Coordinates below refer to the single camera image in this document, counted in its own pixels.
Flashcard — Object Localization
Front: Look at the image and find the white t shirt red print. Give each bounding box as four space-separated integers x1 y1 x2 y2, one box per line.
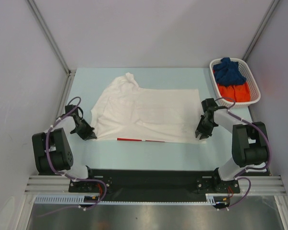
91 73 206 144

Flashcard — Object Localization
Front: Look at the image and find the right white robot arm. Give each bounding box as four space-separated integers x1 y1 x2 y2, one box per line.
195 98 271 193

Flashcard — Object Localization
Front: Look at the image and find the orange t shirt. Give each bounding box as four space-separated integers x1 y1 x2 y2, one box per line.
217 82 251 103

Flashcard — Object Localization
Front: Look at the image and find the white plastic basket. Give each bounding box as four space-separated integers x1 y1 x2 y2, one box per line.
209 58 261 108

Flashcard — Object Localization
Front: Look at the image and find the blue t shirt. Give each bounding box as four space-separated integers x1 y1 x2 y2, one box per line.
213 57 246 87

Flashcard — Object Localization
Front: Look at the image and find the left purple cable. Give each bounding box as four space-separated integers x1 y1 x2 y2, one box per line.
36 96 108 218

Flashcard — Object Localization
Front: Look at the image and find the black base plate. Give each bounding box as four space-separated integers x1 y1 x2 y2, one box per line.
68 169 242 203

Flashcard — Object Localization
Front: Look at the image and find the right white cable duct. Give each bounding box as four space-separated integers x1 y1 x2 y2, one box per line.
206 194 230 206

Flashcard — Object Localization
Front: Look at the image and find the white cable duct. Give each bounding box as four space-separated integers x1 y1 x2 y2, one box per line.
35 193 104 206
206 194 230 206

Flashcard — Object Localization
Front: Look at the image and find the left white cable duct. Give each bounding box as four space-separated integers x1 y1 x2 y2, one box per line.
35 193 104 206

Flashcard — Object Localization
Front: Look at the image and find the aluminium front rail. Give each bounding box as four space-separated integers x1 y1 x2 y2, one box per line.
24 175 287 196

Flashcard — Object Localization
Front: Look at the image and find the left aluminium frame post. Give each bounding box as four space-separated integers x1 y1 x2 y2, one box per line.
25 0 71 76

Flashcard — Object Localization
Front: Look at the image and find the aluminium frame post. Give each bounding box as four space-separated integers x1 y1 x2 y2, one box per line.
242 0 282 62
25 0 71 76

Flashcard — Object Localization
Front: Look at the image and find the right aluminium frame post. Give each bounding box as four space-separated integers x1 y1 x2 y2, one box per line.
242 0 282 62

